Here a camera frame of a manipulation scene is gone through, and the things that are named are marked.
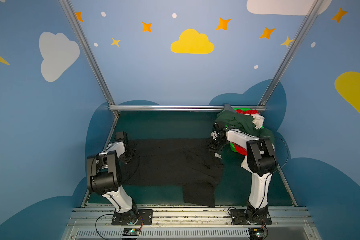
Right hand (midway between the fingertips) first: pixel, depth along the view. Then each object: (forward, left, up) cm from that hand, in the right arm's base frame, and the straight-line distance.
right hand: (209, 146), depth 100 cm
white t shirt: (+20, -36, +7) cm, 42 cm away
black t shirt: (-11, +17, -2) cm, 20 cm away
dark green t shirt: (+16, -24, +8) cm, 30 cm away
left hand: (-9, +50, 0) cm, 51 cm away
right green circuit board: (-47, -20, -3) cm, 51 cm away
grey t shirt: (+32, -15, +8) cm, 36 cm away
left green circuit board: (-50, +41, -1) cm, 64 cm away
